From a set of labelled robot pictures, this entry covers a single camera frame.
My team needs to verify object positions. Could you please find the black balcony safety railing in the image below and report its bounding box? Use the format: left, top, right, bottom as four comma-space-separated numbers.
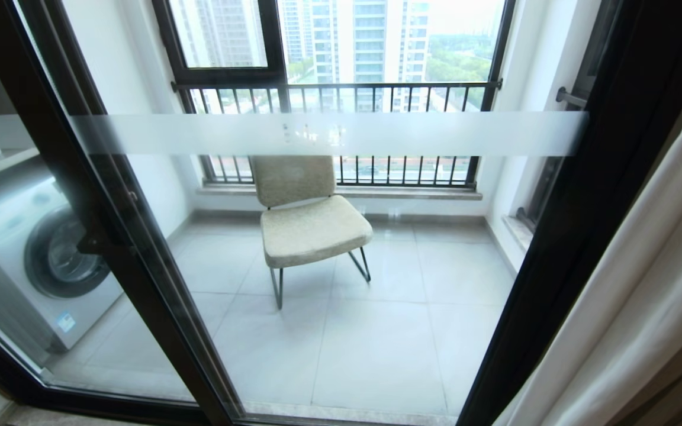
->
170, 79, 503, 189

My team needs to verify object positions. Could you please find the black framed glass sliding door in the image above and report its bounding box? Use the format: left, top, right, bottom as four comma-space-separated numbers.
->
0, 0, 682, 426

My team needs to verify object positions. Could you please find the black framed balcony window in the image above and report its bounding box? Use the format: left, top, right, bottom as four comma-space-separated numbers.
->
152, 0, 517, 113

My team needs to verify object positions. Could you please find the beige upholstered chair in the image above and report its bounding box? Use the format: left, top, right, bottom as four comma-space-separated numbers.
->
249, 155, 374, 310

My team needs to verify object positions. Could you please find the cream fabric curtain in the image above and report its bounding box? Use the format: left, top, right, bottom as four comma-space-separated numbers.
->
493, 37, 682, 426

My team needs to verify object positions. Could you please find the white front-load washing machine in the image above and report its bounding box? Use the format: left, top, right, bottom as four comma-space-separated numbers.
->
0, 172, 124, 352

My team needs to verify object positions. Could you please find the grey metal wall bar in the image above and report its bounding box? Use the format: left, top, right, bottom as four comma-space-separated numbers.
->
556, 86, 589, 109

